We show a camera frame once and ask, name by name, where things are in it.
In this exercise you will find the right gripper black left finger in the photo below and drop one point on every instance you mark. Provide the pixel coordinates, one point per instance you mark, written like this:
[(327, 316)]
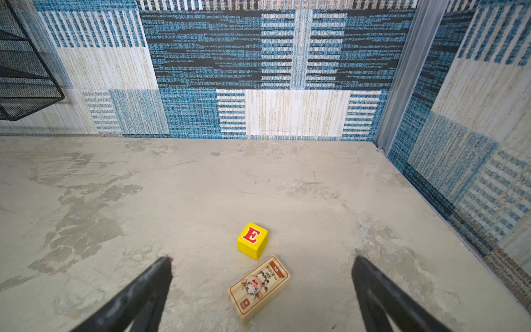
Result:
[(139, 306)]

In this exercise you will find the yellow letter E cube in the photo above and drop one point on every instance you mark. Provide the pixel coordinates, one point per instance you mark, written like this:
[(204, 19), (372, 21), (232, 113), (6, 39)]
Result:
[(252, 241)]

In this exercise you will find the cow picture wood block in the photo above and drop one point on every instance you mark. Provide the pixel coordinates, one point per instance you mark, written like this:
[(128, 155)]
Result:
[(259, 287)]

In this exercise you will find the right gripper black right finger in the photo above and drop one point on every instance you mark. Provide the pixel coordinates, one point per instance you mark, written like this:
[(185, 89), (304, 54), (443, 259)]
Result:
[(383, 304)]

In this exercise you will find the black wire mesh shelf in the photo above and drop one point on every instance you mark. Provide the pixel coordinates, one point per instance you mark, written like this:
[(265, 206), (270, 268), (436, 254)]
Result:
[(27, 84)]

